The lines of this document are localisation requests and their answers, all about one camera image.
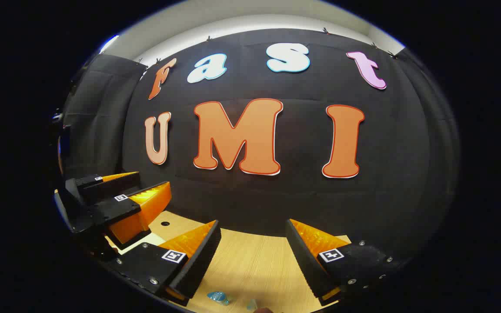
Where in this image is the black backdrop cloth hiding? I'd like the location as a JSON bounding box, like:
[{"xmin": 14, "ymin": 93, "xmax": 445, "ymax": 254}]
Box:
[
  {"xmin": 61, "ymin": 54, "xmax": 147, "ymax": 180},
  {"xmin": 122, "ymin": 28, "xmax": 460, "ymax": 261}
]

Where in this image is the blue glass bottle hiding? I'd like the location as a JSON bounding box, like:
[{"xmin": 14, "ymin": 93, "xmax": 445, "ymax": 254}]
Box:
[{"xmin": 207, "ymin": 291, "xmax": 230, "ymax": 306}]

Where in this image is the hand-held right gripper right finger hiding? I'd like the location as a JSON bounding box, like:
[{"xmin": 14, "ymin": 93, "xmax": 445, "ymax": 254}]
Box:
[{"xmin": 285, "ymin": 218, "xmax": 406, "ymax": 306}]

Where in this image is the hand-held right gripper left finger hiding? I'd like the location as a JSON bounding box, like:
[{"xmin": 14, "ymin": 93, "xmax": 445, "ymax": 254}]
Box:
[{"xmin": 102, "ymin": 220, "xmax": 223, "ymax": 307}]

